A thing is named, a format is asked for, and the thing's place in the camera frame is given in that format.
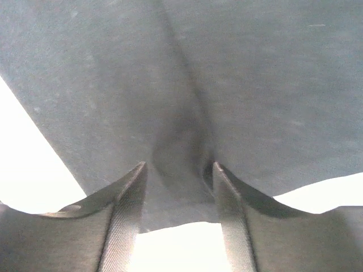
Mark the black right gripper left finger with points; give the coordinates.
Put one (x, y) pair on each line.
(97, 233)

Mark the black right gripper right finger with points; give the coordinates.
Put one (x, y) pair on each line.
(262, 234)

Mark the black t shirt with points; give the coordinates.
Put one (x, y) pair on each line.
(272, 90)

